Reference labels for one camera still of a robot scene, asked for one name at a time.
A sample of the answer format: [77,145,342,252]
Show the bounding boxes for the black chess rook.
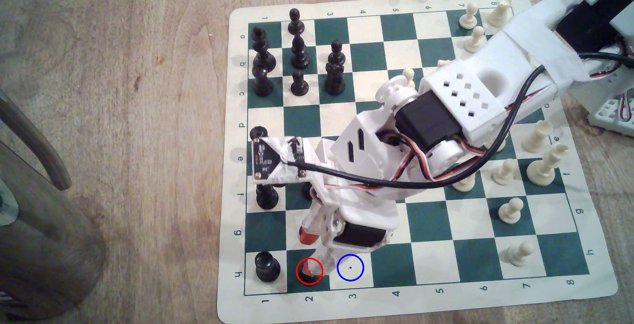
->
[324,63,346,96]
[255,251,281,283]

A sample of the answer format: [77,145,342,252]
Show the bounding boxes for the black chess bishop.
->
[290,34,311,70]
[256,181,279,210]

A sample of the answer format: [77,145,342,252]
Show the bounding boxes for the black chess knight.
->
[253,64,274,98]

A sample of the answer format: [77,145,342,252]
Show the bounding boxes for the black camera circuit board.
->
[252,136,323,186]

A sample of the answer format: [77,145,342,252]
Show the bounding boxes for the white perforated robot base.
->
[565,79,634,137]

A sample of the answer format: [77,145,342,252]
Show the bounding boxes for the white chess rook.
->
[487,0,513,29]
[521,120,553,154]

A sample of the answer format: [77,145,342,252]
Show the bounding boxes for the white chess bishop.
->
[488,133,510,153]

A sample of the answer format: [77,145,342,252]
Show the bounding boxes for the white chess king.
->
[526,144,569,187]

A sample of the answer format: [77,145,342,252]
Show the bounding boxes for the white chess knight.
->
[453,175,477,193]

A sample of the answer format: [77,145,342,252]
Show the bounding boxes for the black camera cable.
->
[285,53,634,189]

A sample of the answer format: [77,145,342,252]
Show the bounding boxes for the red white black servo wires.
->
[381,133,496,182]

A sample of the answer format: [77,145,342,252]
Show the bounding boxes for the green and white chess mat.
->
[216,0,619,324]

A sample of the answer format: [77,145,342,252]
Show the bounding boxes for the curved grey metal bar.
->
[0,90,73,191]

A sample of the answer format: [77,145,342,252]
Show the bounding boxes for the black rook top left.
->
[251,27,277,73]

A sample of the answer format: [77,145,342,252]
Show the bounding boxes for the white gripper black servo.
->
[299,111,428,285]

